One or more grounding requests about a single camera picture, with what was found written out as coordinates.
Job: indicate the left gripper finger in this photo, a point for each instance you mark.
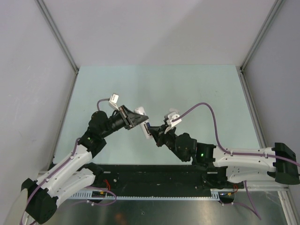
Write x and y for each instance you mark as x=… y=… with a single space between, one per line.
x=129 y=113
x=138 y=119

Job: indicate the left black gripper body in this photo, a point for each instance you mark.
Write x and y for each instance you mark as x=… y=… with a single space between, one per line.
x=128 y=122

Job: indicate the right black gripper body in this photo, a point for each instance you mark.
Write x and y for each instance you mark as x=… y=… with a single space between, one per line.
x=168 y=138

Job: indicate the white remote control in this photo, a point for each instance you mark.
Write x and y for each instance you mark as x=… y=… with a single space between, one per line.
x=147 y=134

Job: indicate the white battery compartment cover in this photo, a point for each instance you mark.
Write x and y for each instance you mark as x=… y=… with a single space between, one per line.
x=173 y=110

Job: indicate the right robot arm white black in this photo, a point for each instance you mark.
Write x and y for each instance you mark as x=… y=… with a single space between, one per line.
x=237 y=165

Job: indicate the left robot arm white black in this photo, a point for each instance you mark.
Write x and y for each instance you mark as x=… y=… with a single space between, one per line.
x=75 y=171

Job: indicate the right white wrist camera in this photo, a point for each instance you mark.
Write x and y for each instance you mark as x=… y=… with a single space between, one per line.
x=171 y=121

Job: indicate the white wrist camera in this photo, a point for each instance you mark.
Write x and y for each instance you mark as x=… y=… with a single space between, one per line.
x=113 y=101
x=171 y=121

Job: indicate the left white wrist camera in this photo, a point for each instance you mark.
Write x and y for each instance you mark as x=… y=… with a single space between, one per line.
x=113 y=101

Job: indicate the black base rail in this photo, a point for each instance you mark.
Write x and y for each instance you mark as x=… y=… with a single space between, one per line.
x=161 y=180

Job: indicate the grey slotted cable duct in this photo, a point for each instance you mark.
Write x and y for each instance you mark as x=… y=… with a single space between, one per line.
x=93 y=194

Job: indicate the left aluminium frame post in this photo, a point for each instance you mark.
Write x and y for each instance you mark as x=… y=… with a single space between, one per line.
x=56 y=33

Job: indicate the aluminium frame post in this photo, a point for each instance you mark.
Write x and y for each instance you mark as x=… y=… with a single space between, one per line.
x=56 y=33
x=271 y=16

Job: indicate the right aluminium frame post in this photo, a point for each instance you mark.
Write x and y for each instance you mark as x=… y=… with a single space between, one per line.
x=271 y=16

